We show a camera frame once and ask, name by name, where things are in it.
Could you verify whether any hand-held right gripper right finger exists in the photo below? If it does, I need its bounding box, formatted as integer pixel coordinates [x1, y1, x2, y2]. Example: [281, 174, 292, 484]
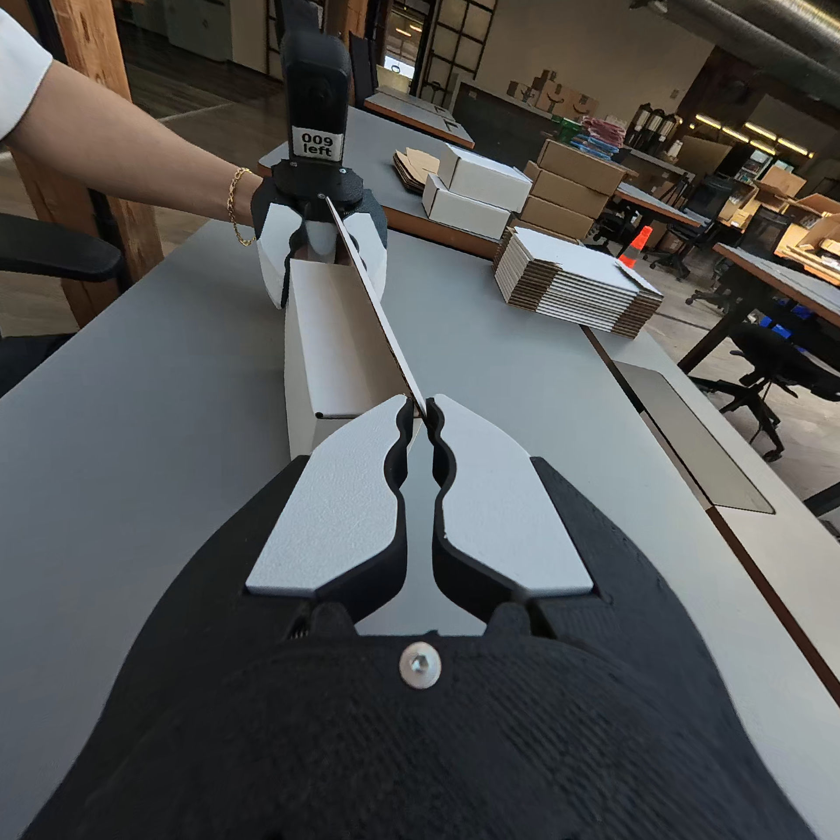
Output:
[425, 392, 597, 636]

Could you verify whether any pink and blue stack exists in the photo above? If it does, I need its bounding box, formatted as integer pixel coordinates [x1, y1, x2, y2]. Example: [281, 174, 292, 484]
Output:
[577, 115, 627, 156]

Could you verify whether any stack of flat brown cardboard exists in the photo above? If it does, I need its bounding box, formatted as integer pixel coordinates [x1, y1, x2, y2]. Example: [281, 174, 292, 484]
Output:
[392, 147, 448, 196]

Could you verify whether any stack of flat cardboard sheets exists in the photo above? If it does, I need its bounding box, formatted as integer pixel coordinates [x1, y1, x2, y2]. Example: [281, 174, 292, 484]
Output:
[492, 226, 665, 341]

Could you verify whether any grey desk with wooden edge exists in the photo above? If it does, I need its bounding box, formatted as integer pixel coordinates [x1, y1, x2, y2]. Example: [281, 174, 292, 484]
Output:
[259, 105, 519, 260]
[363, 85, 476, 151]

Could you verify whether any large grey ceiling duct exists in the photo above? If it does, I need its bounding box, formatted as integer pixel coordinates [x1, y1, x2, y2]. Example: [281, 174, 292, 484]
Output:
[630, 0, 840, 74]

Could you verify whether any pile of brown cartons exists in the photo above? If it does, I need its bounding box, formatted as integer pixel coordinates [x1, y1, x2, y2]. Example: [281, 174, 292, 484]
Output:
[508, 69, 601, 119]

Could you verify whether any gold chain bracelet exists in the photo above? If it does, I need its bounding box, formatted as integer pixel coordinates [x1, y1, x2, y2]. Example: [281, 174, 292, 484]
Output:
[227, 167, 258, 248]

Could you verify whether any grey desk cable cover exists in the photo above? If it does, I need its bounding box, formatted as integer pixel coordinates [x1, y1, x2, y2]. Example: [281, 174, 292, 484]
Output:
[613, 360, 777, 516]

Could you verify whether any blue storage bin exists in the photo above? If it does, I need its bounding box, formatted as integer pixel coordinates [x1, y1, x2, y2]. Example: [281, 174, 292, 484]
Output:
[755, 298, 823, 339]

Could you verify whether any orange traffic cone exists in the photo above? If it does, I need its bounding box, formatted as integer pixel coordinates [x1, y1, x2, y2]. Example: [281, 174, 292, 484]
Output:
[619, 225, 655, 270]

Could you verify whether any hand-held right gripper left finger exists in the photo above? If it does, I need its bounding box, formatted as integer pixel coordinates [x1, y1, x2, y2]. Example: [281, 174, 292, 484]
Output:
[243, 392, 413, 636]

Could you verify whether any white shirt sleeve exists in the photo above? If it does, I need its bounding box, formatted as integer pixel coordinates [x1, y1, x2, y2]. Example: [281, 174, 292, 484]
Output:
[0, 10, 55, 144]

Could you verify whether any small white carton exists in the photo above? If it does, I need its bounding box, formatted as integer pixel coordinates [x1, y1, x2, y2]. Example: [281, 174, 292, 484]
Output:
[436, 141, 534, 214]
[421, 172, 514, 242]

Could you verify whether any wooden post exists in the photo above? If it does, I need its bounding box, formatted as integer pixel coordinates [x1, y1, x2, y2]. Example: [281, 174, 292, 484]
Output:
[10, 0, 165, 329]

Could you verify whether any open brown cardboard carton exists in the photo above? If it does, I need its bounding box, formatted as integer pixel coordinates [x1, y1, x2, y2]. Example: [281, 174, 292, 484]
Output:
[774, 193, 840, 263]

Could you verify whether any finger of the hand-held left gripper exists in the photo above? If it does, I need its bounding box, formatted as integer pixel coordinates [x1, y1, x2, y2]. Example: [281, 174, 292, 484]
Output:
[341, 213, 389, 299]
[258, 203, 308, 309]

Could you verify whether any white cardboard box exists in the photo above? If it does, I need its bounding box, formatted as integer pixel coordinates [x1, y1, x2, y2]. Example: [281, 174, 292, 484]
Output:
[282, 197, 435, 462]

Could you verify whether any black office chair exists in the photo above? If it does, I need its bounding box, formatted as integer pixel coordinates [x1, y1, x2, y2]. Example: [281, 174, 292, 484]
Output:
[646, 174, 736, 280]
[689, 322, 840, 462]
[0, 211, 127, 401]
[742, 206, 791, 257]

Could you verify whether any person's left forearm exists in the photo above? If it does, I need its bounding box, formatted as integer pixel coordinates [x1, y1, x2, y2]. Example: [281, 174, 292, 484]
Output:
[0, 58, 263, 221]

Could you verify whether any black framed desk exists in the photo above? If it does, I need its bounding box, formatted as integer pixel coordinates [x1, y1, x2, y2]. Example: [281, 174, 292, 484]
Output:
[678, 241, 840, 375]
[613, 180, 703, 227]

